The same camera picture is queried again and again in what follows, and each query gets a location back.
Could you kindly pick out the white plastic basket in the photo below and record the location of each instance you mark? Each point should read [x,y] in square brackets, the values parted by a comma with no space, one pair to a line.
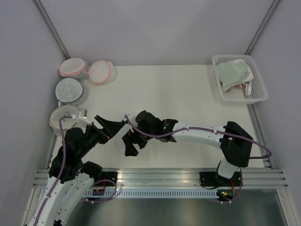
[237,96]

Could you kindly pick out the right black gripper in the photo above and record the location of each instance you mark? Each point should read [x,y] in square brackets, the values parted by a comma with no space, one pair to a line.
[129,139]

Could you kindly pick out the left aluminium frame post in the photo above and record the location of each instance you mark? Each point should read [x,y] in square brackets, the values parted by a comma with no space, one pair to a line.
[51,28]

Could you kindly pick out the blue-trimmed round laundry bag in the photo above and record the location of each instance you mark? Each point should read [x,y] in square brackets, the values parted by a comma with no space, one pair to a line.
[70,91]

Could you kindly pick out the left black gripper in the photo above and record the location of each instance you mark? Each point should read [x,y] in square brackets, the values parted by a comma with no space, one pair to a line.
[110,128]

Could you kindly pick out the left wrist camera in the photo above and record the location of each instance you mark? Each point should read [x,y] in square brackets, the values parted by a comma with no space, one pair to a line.
[81,118]

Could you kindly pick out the pink-trimmed laundry bag upright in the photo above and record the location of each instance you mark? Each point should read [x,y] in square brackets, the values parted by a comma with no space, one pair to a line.
[75,68]

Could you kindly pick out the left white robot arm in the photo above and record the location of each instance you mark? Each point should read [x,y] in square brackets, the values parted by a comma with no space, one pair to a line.
[69,177]

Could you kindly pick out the beige-trimmed round laundry bag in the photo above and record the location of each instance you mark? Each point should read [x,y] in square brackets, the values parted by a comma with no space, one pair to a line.
[63,111]

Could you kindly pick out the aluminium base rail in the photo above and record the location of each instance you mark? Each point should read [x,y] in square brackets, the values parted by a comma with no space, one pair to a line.
[253,178]

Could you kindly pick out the right aluminium frame post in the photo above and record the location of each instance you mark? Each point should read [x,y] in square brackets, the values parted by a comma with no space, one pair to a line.
[266,19]

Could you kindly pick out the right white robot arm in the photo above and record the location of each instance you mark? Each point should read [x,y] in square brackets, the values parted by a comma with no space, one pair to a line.
[234,142]

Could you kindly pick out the pink bra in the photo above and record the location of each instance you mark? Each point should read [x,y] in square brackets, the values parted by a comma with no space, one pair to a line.
[235,87]

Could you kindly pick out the pink-trimmed laundry bag tilted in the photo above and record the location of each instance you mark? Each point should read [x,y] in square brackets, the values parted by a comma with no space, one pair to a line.
[102,72]

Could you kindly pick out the white slotted cable duct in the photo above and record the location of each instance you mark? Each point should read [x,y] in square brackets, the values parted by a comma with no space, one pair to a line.
[166,193]

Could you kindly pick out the aluminium frame post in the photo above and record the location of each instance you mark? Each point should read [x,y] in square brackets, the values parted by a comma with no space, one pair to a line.
[266,19]
[51,28]

